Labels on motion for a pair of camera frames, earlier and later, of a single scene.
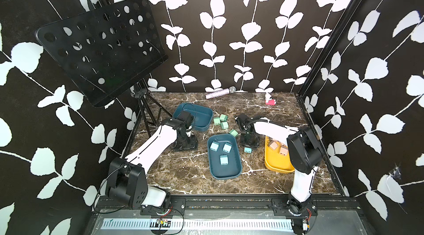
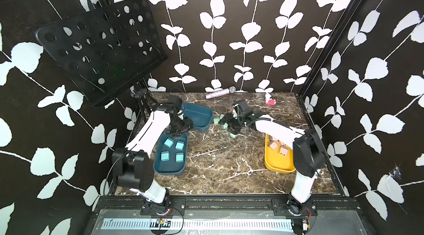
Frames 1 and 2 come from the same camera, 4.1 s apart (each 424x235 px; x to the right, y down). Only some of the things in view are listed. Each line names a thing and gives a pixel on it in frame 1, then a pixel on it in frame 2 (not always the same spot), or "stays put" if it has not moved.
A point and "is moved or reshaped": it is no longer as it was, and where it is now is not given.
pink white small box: [271, 102] stays put
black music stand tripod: [141, 92] stays put
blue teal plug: [223, 160] -> [165, 156]
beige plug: [284, 150] stays put
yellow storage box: [273, 159] stays put
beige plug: [273, 144] stays put
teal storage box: [233, 169] -> [171, 167]
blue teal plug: [214, 146] is moved or reshaped
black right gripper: [253, 146] -> [227, 118]
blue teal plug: [227, 148] is moved or reshaped
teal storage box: [203, 117] stays put
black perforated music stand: [105, 50] stays put
